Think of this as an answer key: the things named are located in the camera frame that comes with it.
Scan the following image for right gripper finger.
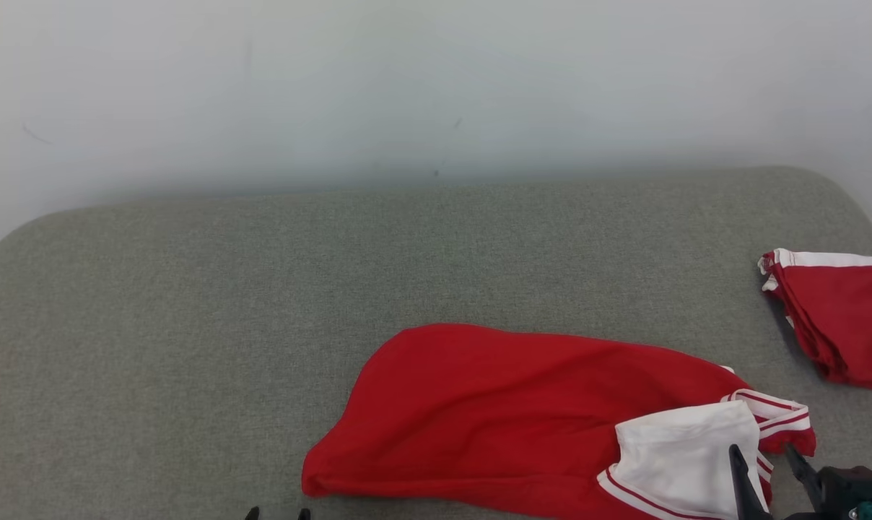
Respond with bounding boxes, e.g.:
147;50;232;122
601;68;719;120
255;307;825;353
728;444;769;520
784;444;826;511

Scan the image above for red shorts with white stripes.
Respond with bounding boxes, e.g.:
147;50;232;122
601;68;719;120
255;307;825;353
757;248;872;391

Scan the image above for red shirt with white sleeves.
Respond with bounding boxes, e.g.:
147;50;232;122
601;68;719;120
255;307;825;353
301;323;818;520

